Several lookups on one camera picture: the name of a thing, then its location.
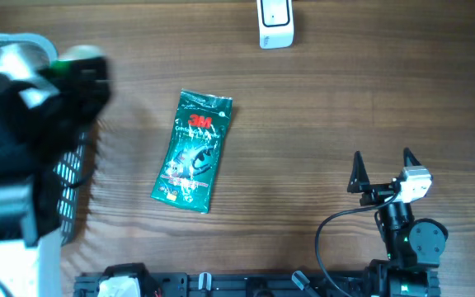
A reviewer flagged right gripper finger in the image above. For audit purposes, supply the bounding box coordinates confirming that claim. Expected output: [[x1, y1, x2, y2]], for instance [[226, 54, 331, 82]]
[[347, 151, 370, 193], [403, 148, 421, 167]]

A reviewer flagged green lid small jar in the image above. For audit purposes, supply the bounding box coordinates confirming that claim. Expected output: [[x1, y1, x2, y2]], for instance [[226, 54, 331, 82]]
[[49, 45, 104, 75]]

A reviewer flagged green 3M glove packet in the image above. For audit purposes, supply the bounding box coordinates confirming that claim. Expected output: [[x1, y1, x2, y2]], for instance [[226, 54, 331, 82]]
[[150, 89, 233, 214]]

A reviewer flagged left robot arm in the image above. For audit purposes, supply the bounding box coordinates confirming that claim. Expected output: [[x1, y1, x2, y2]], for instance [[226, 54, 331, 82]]
[[0, 43, 111, 296]]

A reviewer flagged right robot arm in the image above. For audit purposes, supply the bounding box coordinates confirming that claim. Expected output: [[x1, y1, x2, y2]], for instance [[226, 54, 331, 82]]
[[347, 148, 449, 296]]

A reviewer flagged white barcode scanner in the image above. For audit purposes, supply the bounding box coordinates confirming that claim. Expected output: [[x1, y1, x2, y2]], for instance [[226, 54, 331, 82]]
[[256, 0, 294, 50]]

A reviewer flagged grey plastic shopping basket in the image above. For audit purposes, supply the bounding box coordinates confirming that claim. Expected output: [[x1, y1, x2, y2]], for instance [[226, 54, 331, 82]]
[[0, 33, 86, 245]]

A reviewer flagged black right camera cable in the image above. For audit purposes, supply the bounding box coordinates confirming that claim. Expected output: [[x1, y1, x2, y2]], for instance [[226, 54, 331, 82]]
[[314, 190, 401, 297]]

